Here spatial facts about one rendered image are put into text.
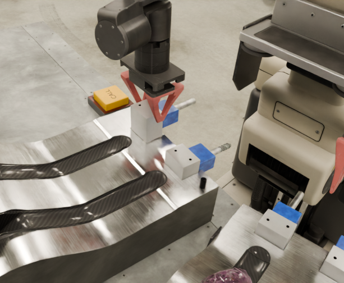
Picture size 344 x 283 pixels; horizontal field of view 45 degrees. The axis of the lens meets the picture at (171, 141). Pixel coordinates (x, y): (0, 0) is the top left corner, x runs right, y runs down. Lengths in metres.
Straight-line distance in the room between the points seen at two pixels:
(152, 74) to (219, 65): 2.19
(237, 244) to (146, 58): 0.32
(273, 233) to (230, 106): 1.84
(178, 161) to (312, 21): 0.37
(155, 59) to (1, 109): 0.46
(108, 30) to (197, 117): 1.77
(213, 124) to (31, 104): 1.44
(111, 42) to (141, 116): 0.18
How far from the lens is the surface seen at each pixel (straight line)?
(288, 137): 0.97
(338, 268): 0.66
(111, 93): 0.96
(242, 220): 0.69
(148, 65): 0.67
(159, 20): 0.63
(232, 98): 2.53
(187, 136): 2.19
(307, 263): 0.68
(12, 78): 1.11
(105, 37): 0.60
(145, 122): 0.72
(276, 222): 0.67
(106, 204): 0.66
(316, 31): 0.84
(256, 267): 0.65
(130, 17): 0.59
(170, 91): 0.68
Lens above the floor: 1.37
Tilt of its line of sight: 40 degrees down
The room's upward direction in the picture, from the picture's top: 6 degrees clockwise
